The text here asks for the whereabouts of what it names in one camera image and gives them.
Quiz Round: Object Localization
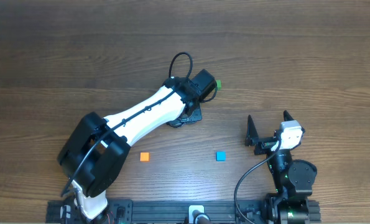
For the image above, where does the mounting rail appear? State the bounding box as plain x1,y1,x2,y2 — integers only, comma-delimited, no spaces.
46,198,322,224

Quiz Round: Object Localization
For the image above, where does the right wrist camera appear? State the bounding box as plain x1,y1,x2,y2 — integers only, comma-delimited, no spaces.
276,120,304,152

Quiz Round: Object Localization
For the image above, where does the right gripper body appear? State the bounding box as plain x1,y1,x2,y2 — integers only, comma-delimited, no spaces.
253,135,282,156

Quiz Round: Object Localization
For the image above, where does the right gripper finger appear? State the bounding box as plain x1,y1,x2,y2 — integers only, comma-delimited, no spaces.
282,110,295,123
244,114,260,147

